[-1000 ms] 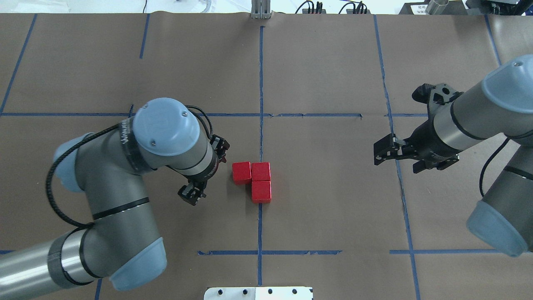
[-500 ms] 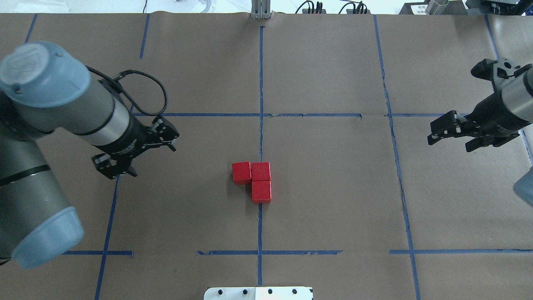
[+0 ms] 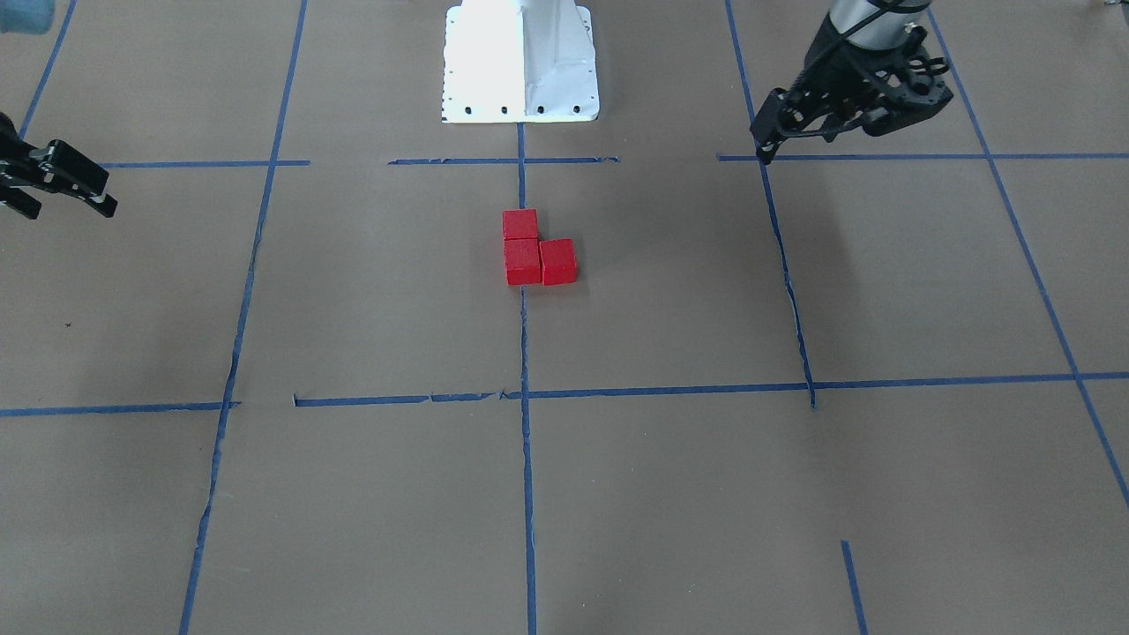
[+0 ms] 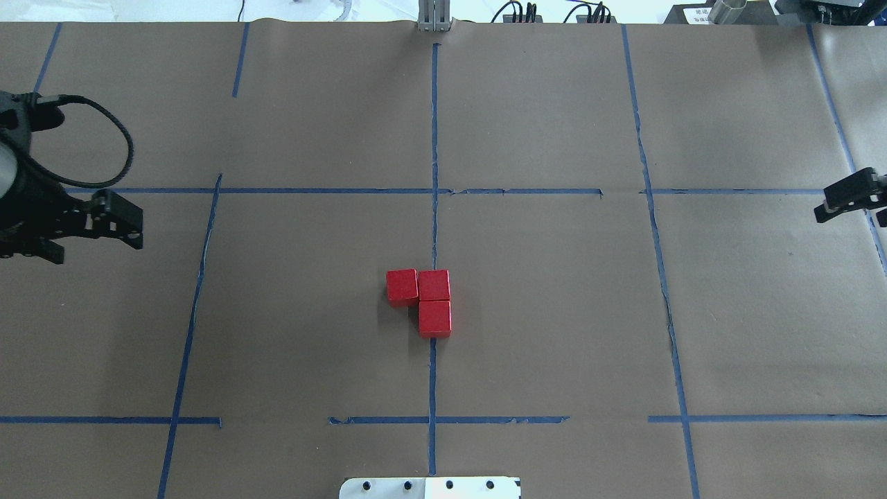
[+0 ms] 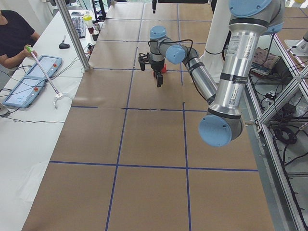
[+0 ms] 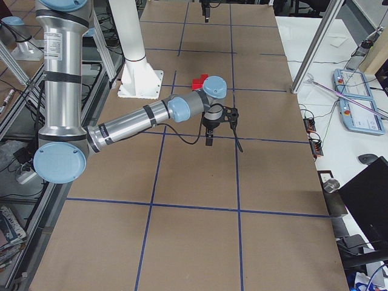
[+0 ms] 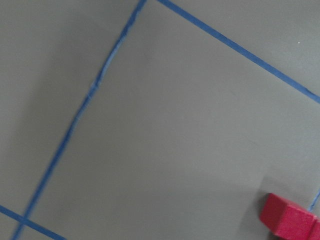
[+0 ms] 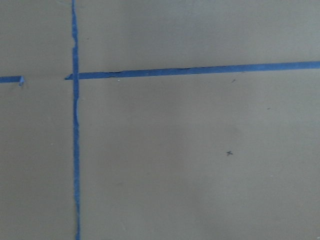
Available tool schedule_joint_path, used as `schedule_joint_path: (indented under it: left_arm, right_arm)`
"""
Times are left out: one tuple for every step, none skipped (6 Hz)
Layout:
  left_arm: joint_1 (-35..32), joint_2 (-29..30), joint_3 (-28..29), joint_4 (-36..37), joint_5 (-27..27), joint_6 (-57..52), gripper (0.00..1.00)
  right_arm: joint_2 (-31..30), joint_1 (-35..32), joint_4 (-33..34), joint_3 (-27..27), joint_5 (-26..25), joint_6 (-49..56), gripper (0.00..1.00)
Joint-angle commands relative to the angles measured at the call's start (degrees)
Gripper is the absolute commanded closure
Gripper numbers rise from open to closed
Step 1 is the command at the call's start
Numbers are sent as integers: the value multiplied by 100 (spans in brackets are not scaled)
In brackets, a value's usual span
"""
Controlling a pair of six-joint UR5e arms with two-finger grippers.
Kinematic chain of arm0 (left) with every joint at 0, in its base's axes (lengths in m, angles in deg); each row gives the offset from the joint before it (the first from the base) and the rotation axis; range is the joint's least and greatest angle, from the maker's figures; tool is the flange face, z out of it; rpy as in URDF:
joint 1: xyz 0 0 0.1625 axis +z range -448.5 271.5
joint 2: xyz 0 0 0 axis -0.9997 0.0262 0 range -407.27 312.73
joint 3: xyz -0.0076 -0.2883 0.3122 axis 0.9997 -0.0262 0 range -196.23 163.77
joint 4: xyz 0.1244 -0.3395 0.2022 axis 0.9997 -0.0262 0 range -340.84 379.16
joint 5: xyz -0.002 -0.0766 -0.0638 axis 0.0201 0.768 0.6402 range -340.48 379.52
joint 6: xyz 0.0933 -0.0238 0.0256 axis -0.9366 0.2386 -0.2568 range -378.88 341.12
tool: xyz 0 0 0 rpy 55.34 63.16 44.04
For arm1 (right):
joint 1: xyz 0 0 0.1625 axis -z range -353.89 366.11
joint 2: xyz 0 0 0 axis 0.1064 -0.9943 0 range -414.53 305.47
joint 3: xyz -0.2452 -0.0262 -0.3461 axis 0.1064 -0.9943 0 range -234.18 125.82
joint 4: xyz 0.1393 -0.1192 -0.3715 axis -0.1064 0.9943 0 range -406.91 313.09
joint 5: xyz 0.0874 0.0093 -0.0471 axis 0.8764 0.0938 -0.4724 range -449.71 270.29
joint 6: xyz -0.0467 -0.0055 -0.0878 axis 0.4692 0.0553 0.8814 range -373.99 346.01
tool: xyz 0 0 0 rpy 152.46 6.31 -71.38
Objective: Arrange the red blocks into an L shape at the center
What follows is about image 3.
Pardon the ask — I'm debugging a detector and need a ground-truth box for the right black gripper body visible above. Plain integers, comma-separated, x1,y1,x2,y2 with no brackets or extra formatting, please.
1,113,35,190

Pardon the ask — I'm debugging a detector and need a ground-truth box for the white pedestal column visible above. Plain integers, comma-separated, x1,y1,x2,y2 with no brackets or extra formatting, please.
440,1,601,124

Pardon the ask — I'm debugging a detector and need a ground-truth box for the red block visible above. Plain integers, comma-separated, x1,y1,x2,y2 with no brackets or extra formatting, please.
539,238,579,287
501,208,540,242
504,238,542,287

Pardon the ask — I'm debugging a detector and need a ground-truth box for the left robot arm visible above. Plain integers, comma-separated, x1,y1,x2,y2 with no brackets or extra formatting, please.
750,1,954,166

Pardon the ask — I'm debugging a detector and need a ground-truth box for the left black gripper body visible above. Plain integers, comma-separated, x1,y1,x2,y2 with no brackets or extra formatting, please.
798,23,954,138

